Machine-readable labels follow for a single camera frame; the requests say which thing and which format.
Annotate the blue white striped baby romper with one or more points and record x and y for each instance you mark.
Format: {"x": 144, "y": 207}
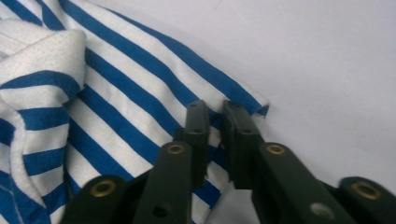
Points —
{"x": 109, "y": 109}

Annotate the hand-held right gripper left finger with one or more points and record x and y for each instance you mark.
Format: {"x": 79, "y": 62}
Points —
{"x": 174, "y": 180}

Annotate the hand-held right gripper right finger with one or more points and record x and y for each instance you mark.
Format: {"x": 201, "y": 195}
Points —
{"x": 280, "y": 186}

